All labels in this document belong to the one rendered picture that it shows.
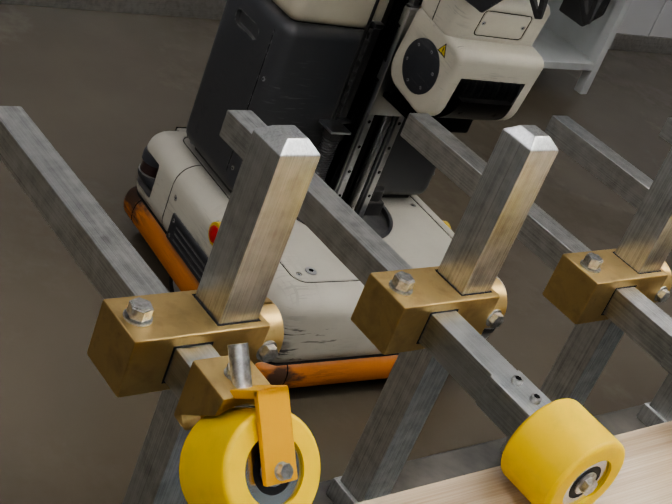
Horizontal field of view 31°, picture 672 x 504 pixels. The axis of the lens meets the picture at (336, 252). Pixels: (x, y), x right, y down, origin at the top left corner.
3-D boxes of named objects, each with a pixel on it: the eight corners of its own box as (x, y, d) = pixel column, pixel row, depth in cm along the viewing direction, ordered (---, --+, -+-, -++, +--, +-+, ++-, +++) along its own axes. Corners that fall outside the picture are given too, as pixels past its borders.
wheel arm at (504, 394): (215, 136, 121) (226, 104, 120) (244, 136, 124) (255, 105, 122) (545, 478, 91) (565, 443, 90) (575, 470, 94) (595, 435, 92)
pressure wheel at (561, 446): (575, 438, 98) (498, 490, 96) (580, 379, 92) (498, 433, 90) (626, 489, 95) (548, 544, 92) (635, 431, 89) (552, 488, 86)
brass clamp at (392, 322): (345, 315, 103) (365, 267, 101) (455, 301, 112) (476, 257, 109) (387, 361, 99) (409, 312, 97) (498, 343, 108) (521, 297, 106)
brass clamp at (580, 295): (536, 291, 119) (558, 249, 117) (620, 280, 128) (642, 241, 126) (579, 329, 115) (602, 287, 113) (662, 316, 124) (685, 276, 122)
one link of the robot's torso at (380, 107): (353, 99, 245) (397, -13, 233) (456, 107, 262) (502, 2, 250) (425, 170, 228) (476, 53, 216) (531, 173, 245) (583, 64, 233)
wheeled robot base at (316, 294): (113, 212, 279) (141, 118, 267) (334, 212, 317) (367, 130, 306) (245, 405, 236) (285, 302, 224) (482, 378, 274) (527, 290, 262)
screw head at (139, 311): (117, 309, 84) (121, 295, 83) (143, 307, 85) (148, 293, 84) (131, 328, 82) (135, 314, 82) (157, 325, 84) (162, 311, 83)
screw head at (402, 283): (383, 281, 100) (388, 269, 99) (402, 279, 101) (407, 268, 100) (398, 296, 98) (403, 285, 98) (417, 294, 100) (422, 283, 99)
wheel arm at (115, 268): (-19, 135, 105) (-12, 105, 104) (14, 135, 107) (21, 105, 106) (184, 409, 83) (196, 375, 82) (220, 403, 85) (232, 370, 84)
